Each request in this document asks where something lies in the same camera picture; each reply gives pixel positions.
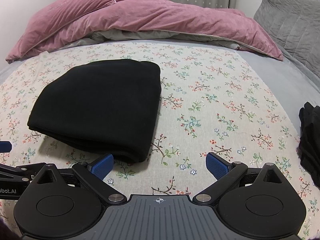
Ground folded black clothes stack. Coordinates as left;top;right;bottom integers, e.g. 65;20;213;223
298;102;320;188

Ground grey quilted pillow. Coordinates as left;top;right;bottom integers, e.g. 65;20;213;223
254;0;319;76

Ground floral bed sheet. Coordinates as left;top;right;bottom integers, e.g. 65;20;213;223
1;42;319;239

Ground black pants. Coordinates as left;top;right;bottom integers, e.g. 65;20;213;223
28;59;162;164

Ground pink duvet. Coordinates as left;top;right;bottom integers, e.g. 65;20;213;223
6;0;283;63

